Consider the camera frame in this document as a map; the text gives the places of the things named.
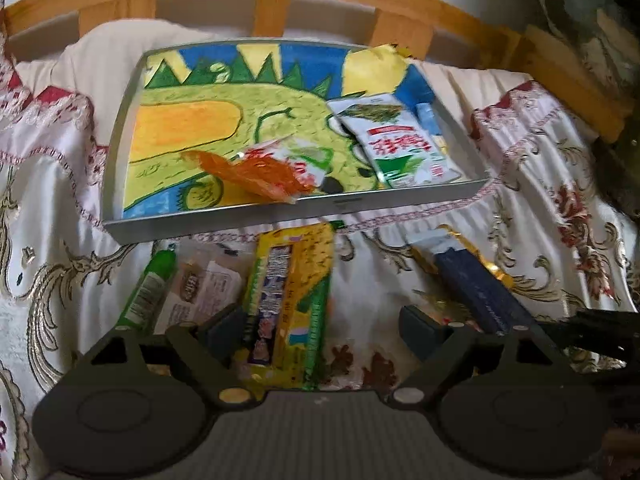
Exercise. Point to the wooden bed headboard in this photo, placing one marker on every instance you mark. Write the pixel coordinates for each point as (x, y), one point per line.
(423, 28)

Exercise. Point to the orange snack packet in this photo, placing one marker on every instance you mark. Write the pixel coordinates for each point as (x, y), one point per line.
(280, 170)

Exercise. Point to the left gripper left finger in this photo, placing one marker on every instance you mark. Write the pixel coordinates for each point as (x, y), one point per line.
(206, 352)

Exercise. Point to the white green seaweed snack bag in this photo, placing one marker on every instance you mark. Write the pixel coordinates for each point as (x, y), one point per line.
(402, 153)

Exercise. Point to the gold foil snack bag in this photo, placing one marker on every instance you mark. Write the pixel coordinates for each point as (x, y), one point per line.
(427, 245)

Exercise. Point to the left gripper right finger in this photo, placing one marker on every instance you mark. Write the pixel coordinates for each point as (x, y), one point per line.
(447, 355)

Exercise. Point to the green white sausage stick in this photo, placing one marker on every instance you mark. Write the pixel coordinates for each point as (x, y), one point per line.
(144, 302)

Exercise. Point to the camouflage fabric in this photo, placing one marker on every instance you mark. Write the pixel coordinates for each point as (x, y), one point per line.
(605, 36)

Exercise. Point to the clear pastry pack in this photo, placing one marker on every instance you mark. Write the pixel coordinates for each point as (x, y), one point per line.
(208, 278)

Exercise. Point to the dark blue snack box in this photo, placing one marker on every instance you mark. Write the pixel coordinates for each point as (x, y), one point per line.
(493, 307)

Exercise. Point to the yellow green candy pack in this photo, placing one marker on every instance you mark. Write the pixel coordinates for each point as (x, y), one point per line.
(285, 309)

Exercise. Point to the grey tray with dinosaur drawing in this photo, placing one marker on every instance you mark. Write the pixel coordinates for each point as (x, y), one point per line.
(225, 134)

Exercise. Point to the floral satin bed cover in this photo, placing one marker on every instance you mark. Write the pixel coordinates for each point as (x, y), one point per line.
(539, 219)

